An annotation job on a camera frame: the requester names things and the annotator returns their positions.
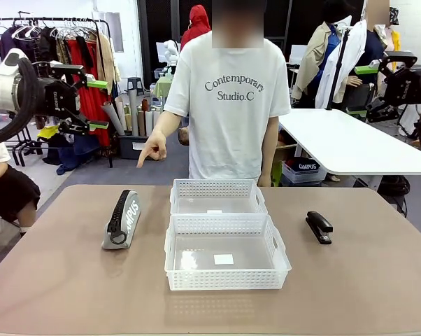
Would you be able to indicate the grey cardboard tube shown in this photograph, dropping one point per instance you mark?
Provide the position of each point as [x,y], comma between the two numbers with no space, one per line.
[133,112]

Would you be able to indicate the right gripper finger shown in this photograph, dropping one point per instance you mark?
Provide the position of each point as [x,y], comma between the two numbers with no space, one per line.
[399,60]
[383,109]

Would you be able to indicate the black bag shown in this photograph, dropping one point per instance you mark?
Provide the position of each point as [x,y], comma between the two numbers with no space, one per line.
[396,185]

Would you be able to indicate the white perforated plastic basket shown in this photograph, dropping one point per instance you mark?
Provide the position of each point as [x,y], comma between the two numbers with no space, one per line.
[182,189]
[228,280]

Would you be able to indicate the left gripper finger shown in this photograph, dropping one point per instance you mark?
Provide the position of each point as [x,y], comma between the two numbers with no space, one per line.
[76,125]
[70,71]

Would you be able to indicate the black stand pole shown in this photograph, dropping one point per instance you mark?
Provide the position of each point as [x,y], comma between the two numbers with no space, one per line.
[341,59]

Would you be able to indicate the white paper roll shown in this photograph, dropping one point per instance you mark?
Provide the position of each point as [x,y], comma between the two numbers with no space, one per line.
[148,122]

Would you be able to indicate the black stool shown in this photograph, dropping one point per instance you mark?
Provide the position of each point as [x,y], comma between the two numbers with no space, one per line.
[134,80]

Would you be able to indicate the blue denim cloth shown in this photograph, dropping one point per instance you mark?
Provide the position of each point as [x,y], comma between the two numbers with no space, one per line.
[81,147]

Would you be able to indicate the black stapler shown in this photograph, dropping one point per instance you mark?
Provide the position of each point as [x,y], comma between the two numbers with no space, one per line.
[319,224]

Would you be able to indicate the yellow cloth item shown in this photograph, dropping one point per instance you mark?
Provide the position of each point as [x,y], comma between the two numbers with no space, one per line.
[48,132]

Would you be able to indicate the person in white t-shirt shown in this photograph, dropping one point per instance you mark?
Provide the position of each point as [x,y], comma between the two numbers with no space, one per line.
[228,122]

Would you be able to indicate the red dress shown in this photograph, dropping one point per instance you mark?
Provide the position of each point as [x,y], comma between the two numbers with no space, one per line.
[95,105]

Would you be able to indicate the person's left hand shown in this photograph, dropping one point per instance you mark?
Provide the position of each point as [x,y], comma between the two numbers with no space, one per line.
[265,180]

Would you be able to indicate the person in red hoodie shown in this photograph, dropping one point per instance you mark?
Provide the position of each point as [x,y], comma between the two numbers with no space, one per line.
[196,31]

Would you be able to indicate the black garment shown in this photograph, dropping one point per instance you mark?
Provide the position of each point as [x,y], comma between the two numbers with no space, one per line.
[48,43]

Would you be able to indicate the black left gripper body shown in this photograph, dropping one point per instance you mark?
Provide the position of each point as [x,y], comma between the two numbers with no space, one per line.
[58,101]

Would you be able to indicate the mannequin in beige trench coat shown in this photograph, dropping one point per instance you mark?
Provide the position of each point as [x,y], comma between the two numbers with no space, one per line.
[312,59]

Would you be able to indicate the person's right forearm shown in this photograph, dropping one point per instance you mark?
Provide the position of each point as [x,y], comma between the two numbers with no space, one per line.
[166,124]

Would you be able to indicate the navy garment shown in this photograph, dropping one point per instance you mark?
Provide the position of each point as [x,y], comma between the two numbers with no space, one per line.
[9,43]

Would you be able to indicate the cardboard box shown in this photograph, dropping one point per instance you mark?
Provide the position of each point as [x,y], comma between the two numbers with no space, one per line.
[285,154]

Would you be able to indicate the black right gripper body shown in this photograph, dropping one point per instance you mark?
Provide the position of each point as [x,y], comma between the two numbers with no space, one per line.
[408,87]

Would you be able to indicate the grey storage bin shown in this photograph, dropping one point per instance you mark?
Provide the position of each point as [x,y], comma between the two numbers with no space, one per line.
[130,147]

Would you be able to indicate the green table cloth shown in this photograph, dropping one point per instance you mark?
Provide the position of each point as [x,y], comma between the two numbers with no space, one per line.
[163,87]

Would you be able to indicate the white coat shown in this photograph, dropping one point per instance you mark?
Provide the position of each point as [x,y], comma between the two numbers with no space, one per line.
[352,56]

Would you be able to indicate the person's left forearm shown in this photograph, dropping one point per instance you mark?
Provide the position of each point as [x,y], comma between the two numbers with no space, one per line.
[269,147]

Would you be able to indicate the white storage basket with print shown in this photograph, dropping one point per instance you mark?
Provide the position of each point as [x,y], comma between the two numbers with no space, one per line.
[303,175]

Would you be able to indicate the person's right hand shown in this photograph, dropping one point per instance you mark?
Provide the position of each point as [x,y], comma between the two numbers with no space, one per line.
[156,147]

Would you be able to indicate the beige garment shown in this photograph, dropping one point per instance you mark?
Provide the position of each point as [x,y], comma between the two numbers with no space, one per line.
[107,59]

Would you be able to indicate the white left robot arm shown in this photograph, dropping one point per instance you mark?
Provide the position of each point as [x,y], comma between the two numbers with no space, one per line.
[0,91]

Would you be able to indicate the seated person in black skirt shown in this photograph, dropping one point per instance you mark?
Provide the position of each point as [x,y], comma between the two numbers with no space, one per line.
[7,192]

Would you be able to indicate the small white background robot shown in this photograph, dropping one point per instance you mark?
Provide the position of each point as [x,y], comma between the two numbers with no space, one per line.
[170,47]

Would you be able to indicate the grey paper roll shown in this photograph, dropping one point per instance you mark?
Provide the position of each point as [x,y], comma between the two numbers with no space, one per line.
[112,117]

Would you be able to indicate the grey zippered pencil case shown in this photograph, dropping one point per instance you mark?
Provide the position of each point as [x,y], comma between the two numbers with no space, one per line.
[130,224]

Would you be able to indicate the brown round object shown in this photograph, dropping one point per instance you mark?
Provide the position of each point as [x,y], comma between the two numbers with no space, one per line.
[183,136]

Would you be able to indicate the white table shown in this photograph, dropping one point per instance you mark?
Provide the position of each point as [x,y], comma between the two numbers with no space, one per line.
[354,147]

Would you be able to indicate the white square label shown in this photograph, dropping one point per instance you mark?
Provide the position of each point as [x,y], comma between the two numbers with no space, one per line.
[223,259]
[214,211]

